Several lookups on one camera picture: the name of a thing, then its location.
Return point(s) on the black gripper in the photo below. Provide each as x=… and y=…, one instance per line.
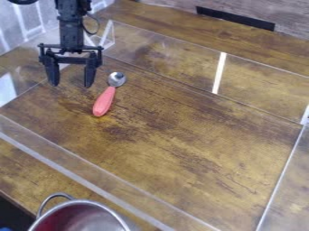
x=71, y=11

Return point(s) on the pink handled metal spoon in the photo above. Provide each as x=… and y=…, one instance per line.
x=115, y=80

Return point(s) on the black strip on table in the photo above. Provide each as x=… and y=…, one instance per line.
x=235, y=18

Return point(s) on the stainless steel pot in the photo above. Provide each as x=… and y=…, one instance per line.
x=61, y=213

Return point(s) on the clear acrylic corner bracket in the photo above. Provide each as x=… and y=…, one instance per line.
x=104, y=38

